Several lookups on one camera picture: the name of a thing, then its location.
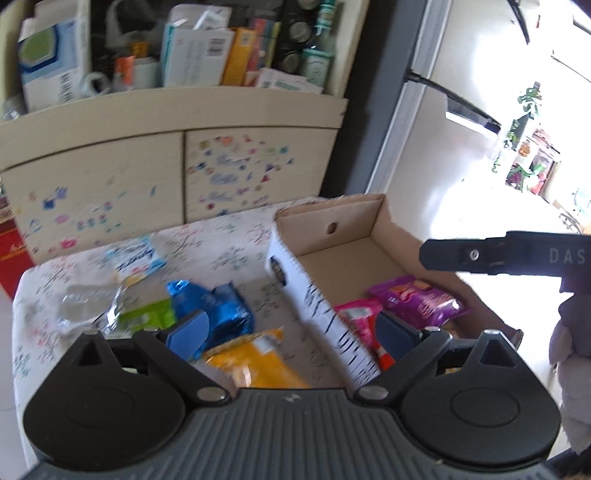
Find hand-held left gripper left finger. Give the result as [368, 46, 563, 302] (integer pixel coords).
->
[60, 310, 229, 407]

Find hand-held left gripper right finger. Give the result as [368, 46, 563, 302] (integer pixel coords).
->
[353, 310, 525, 407]

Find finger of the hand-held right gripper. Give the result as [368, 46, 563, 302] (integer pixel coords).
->
[419, 233, 509, 278]

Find magenta pink snack packet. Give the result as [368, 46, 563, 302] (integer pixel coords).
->
[333, 298, 395, 370]

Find purple snack packet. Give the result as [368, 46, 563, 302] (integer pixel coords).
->
[367, 275, 465, 329]

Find shiny blue foil snack packet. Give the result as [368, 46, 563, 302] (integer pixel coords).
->
[166, 280, 256, 358]

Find white and blue snack packet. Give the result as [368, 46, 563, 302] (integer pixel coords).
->
[105, 236, 168, 283]

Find white printed cardboard box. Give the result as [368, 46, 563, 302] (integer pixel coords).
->
[267, 193, 525, 393]

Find orange-red snack packet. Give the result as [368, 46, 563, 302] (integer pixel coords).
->
[372, 339, 395, 371]

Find green snack packet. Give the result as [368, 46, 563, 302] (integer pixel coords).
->
[116, 299, 177, 332]

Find large yellow snack packet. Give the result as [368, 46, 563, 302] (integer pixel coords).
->
[202, 327, 311, 389]

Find floral tablecloth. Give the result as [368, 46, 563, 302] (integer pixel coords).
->
[11, 196, 370, 467]

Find green potted plants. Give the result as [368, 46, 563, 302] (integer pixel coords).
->
[490, 82, 561, 197]

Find clear plastic wrapper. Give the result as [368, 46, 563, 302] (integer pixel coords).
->
[56, 282, 124, 337]

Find red patterned carton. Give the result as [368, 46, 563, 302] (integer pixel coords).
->
[0, 194, 38, 301]

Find wooden cabinet with stickers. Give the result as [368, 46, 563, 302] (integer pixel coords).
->
[0, 0, 370, 266]

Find green label bottle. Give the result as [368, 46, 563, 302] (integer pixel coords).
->
[300, 46, 333, 86]

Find white flat box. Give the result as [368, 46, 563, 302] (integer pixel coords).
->
[256, 69, 324, 95]

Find white jar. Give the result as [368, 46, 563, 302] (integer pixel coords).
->
[133, 59, 161, 89]

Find white box with barcode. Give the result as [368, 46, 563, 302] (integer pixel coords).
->
[161, 25, 236, 88]

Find yellow box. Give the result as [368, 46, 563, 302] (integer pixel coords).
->
[222, 28, 259, 86]

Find blue and white tissue box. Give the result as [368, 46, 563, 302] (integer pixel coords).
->
[17, 0, 90, 112]

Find white door with black handle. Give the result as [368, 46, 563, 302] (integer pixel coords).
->
[367, 0, 591, 232]

